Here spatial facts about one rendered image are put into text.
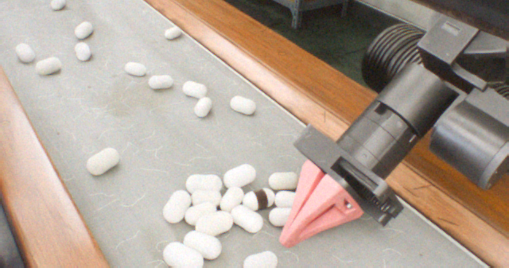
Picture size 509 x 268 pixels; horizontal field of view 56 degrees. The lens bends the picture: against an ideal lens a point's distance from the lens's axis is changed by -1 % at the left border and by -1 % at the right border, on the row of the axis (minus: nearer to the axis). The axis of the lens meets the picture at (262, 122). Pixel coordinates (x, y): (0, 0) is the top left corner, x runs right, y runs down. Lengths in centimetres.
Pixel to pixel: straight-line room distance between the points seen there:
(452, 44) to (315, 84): 28
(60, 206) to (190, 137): 19
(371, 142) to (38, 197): 31
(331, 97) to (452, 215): 23
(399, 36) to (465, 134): 42
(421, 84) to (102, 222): 32
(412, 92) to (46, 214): 35
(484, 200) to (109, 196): 39
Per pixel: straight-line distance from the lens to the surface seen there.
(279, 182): 51
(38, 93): 71
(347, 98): 66
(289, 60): 74
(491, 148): 42
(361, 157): 43
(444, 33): 45
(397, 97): 44
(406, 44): 81
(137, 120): 63
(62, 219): 47
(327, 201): 42
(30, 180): 52
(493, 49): 45
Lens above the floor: 109
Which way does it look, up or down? 34 degrees down
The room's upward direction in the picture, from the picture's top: 5 degrees clockwise
